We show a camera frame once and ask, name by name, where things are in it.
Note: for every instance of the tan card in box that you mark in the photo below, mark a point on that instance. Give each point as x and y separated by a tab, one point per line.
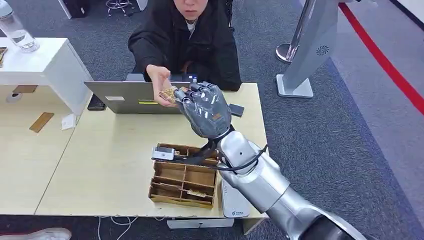
196	193

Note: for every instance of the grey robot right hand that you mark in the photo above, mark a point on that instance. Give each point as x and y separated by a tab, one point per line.
207	112

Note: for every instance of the dark cabinet with white frame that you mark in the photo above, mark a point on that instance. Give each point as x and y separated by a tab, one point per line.
76	6

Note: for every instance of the brown wooden card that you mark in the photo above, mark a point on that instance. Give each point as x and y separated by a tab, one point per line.
41	122

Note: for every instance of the grey rounded metal case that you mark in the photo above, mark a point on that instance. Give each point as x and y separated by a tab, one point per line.
233	203

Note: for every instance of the person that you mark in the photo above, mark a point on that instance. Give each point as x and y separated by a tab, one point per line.
172	43

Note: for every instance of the person's hand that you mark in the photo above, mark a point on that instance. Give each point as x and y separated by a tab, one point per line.
159	78

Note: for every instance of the white desk bracket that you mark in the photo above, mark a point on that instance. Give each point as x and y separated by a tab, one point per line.
198	223

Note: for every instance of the patterned item on shelf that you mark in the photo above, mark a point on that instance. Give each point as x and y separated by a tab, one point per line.
2	55

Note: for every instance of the silver kiosk stand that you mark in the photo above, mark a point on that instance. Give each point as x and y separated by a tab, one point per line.
311	49

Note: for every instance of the chrome chair base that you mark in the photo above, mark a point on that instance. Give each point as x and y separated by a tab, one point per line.
117	5

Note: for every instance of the white shelf unit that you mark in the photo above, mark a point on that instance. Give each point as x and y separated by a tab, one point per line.
43	63

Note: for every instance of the white shoe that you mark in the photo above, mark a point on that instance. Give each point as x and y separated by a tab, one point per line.
53	234

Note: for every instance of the small dark adapter box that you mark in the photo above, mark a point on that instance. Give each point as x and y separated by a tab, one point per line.
237	110

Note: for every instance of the brown card under shelf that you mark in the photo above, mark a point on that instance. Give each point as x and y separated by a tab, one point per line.
24	88

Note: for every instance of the white paper slip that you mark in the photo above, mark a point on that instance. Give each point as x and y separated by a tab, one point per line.
68	122

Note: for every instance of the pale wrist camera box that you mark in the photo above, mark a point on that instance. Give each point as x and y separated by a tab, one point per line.
163	153

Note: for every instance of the clear water bottle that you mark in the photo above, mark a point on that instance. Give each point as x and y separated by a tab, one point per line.
18	34

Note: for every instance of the black phone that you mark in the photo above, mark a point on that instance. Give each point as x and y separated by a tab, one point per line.
96	103

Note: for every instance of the chrome stanchion post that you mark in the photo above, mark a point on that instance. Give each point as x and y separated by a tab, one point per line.
288	49

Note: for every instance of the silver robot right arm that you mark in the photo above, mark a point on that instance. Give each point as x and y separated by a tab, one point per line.
265	185

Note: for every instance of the wooden divided card box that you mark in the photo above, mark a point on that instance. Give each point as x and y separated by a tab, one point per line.
180	200

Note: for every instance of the small grey round object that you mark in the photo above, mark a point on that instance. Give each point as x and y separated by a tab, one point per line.
14	97

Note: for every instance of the grey laptop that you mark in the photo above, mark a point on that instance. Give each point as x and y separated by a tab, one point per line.
132	96

